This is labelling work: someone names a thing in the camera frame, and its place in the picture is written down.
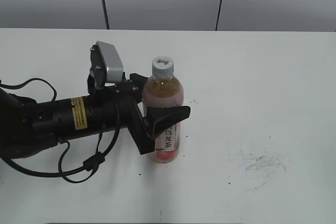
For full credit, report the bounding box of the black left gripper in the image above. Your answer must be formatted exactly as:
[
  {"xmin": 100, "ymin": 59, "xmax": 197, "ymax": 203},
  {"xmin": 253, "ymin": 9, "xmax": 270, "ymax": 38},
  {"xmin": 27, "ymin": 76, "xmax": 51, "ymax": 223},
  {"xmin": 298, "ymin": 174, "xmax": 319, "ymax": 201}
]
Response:
[{"xmin": 101, "ymin": 73, "xmax": 191, "ymax": 155}]

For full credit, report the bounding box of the oolong tea bottle pink label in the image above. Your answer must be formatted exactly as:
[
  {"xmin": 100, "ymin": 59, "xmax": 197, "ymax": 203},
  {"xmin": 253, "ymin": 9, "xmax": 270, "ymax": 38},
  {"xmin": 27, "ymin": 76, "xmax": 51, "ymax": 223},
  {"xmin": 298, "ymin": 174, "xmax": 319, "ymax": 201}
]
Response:
[{"xmin": 142, "ymin": 76, "xmax": 184, "ymax": 164}]

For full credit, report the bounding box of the white bottle cap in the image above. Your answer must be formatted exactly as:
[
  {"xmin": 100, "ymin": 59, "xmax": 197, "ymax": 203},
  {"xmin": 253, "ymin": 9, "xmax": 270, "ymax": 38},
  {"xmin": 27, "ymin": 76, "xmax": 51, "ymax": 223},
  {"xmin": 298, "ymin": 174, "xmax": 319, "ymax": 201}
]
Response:
[{"xmin": 152, "ymin": 56, "xmax": 174, "ymax": 79}]

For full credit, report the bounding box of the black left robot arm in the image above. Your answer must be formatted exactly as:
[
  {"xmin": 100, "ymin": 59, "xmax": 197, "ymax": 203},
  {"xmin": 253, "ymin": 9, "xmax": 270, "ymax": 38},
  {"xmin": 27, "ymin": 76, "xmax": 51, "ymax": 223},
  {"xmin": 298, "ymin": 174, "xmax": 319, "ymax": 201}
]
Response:
[{"xmin": 1, "ymin": 73, "xmax": 191, "ymax": 159}]

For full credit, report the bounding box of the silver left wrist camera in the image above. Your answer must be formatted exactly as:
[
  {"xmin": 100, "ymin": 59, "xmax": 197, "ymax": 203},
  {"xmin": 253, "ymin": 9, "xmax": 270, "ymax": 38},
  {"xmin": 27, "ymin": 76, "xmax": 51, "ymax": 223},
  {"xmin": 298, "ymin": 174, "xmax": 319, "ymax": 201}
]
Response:
[{"xmin": 90, "ymin": 41, "xmax": 124, "ymax": 90}]

